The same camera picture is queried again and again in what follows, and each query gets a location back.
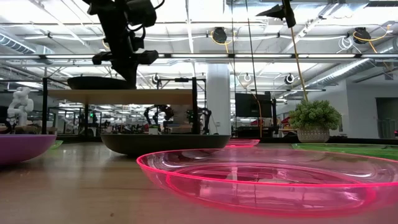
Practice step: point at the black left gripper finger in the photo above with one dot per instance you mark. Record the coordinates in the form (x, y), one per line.
(119, 72)
(131, 77)

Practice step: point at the dark grey plate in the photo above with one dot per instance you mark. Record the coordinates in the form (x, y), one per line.
(93, 83)
(164, 144)

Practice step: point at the green transparent plate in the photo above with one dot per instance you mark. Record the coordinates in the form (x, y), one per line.
(57, 143)
(357, 152)

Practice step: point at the purple plate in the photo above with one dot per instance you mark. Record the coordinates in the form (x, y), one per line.
(21, 149)

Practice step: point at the pink transparent plate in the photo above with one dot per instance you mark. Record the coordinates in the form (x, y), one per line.
(242, 143)
(267, 193)

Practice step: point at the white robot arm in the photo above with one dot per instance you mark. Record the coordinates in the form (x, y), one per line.
(20, 105)

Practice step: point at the background black robot arm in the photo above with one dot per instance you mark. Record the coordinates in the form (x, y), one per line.
(205, 116)
(158, 112)

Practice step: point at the long ceiling light bar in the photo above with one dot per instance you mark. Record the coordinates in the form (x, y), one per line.
(248, 56)

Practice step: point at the white square pillar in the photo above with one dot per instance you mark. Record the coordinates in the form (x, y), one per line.
(217, 93)

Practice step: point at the black monitor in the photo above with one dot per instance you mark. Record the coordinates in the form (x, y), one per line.
(253, 105)

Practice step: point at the small green potted plant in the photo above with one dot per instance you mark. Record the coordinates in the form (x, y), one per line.
(314, 116)

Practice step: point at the dark grey door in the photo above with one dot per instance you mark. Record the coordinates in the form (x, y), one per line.
(387, 118)

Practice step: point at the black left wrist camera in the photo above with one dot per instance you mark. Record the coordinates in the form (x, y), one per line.
(141, 14)

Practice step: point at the silver ventilation duct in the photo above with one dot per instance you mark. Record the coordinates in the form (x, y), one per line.
(351, 70)

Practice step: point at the black aluminium table frame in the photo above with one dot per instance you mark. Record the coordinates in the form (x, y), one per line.
(357, 140)

